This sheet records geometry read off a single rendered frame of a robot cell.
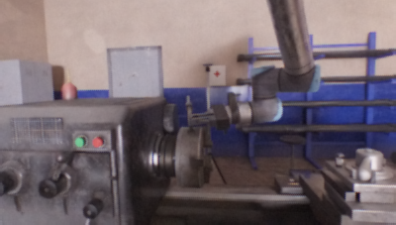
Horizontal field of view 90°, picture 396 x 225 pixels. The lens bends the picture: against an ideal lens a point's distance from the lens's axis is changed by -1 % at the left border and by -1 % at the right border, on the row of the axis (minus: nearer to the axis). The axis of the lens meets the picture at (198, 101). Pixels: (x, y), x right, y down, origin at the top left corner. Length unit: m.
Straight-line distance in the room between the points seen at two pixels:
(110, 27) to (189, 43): 1.61
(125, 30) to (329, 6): 3.73
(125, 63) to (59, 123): 3.54
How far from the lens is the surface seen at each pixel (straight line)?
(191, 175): 0.80
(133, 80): 4.17
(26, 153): 0.87
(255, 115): 0.79
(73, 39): 4.95
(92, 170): 0.74
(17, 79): 4.15
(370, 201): 0.77
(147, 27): 4.24
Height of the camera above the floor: 1.40
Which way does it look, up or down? 5 degrees down
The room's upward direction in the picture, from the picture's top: 1 degrees counter-clockwise
